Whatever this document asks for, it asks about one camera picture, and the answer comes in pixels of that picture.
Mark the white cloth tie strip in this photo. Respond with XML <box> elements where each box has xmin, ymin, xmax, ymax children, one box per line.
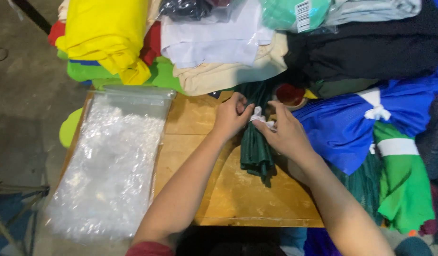
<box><xmin>249</xmin><ymin>106</ymin><xmax>278</xmax><ymax>131</ymax></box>

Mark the stack of clear plastic bags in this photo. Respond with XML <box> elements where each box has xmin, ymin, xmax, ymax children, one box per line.
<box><xmin>45</xmin><ymin>85</ymin><xmax>177</xmax><ymax>246</ymax></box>

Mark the person's right hand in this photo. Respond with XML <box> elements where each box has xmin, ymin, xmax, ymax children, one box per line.
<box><xmin>252</xmin><ymin>101</ymin><xmax>316</xmax><ymax>165</ymax></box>

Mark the purple fabric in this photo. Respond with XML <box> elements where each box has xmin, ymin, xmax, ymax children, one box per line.
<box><xmin>304</xmin><ymin>228</ymin><xmax>344</xmax><ymax>256</ymax></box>

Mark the dark green mesh fabric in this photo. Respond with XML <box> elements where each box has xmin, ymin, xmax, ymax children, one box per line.
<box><xmin>327</xmin><ymin>152</ymin><xmax>384</xmax><ymax>225</ymax></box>

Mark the person's maroon sleeve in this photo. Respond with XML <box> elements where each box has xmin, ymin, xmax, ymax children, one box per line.
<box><xmin>125</xmin><ymin>241</ymin><xmax>176</xmax><ymax>256</ymax></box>

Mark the grey folded fabric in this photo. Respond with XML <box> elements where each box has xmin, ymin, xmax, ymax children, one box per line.
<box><xmin>324</xmin><ymin>0</ymin><xmax>423</xmax><ymax>27</ymax></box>

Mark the white fabric in clear bag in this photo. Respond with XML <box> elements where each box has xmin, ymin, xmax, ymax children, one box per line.
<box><xmin>160</xmin><ymin>0</ymin><xmax>275</xmax><ymax>69</ymax></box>

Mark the person's left hand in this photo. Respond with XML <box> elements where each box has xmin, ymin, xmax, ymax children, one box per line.
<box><xmin>212</xmin><ymin>92</ymin><xmax>256</xmax><ymax>143</ymax></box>

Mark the brown tape roll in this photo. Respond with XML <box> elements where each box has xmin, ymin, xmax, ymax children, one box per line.
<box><xmin>274</xmin><ymin>83</ymin><xmax>308</xmax><ymax>111</ymax></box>

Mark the folding stool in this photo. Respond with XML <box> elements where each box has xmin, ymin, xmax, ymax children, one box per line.
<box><xmin>0</xmin><ymin>181</ymin><xmax>51</xmax><ymax>256</ymax></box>

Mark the white tie on blue bundle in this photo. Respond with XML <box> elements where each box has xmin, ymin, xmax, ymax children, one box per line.
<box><xmin>357</xmin><ymin>87</ymin><xmax>392</xmax><ymax>121</ymax></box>

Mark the light green folded fabric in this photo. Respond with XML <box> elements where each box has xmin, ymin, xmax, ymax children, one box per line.
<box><xmin>57</xmin><ymin>50</ymin><xmax>185</xmax><ymax>148</ymax></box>

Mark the dark fabric in clear packet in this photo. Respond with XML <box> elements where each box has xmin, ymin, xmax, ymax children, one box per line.
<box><xmin>158</xmin><ymin>0</ymin><xmax>237</xmax><ymax>22</ymax></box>

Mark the cream folded fabric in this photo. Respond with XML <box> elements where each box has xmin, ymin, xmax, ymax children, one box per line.
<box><xmin>147</xmin><ymin>0</ymin><xmax>289</xmax><ymax>96</ymax></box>

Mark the white band on green bundle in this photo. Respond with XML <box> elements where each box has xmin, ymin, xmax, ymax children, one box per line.
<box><xmin>368</xmin><ymin>137</ymin><xmax>421</xmax><ymax>157</ymax></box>

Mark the teal fabric in clear packet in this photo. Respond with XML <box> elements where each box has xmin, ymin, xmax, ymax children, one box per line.
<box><xmin>259</xmin><ymin>0</ymin><xmax>334</xmax><ymax>34</ymax></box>

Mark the yellow folded fabric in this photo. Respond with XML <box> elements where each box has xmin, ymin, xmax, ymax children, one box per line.
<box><xmin>55</xmin><ymin>0</ymin><xmax>152</xmax><ymax>86</ymax></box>

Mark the dark navy fabric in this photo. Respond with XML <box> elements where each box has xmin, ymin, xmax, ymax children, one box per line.
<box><xmin>415</xmin><ymin>95</ymin><xmax>438</xmax><ymax>183</ymax></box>

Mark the olive green folded fabric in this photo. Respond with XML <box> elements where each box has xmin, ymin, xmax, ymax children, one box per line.
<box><xmin>309</xmin><ymin>78</ymin><xmax>380</xmax><ymax>99</ymax></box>

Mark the blue mesh fabric bundle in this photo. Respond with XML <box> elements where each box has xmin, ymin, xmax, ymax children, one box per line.
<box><xmin>292</xmin><ymin>59</ymin><xmax>438</xmax><ymax>176</ymax></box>

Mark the dark green fabric bundle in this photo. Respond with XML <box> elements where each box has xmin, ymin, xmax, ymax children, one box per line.
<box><xmin>238</xmin><ymin>81</ymin><xmax>277</xmax><ymax>186</ymax></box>

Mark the black folded fabric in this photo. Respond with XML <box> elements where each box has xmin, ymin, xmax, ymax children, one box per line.
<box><xmin>284</xmin><ymin>7</ymin><xmax>438</xmax><ymax>86</ymax></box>

